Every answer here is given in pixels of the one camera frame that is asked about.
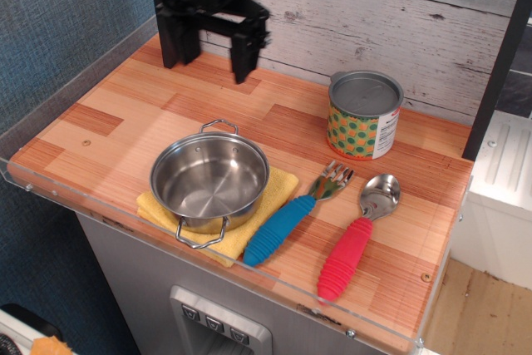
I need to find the black white corner object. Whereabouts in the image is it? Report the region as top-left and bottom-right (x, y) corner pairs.
(1, 303), (63, 354)

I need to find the white toy sink unit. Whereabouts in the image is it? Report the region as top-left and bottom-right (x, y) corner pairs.
(450, 111), (531, 288)

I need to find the green orange patterned tin can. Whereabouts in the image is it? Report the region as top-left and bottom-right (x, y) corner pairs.
(327, 71), (403, 160)

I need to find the blue handled metal fork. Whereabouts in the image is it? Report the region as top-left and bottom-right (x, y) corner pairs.
(243, 160), (355, 267)

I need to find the yellow folded cloth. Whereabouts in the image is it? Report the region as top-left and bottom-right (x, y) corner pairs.
(136, 167), (298, 268)

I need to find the dark right vertical post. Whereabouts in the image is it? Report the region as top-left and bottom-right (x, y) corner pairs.
(462, 0), (531, 161)

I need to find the silver dispenser button panel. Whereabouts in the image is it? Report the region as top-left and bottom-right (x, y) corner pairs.
(170, 285), (273, 354)

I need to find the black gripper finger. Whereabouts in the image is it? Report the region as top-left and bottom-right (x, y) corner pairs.
(230, 32), (266, 84)
(156, 5), (200, 68)

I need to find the orange plush object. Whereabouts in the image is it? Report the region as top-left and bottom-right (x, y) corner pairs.
(30, 336), (73, 355)

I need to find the grey toy fridge cabinet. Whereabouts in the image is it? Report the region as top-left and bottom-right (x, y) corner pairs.
(77, 214), (379, 354)

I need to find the red handled metal spoon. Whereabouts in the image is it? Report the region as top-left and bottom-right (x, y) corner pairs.
(317, 174), (401, 302)

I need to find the stainless steel pot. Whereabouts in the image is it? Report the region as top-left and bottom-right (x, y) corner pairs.
(149, 119), (270, 249)

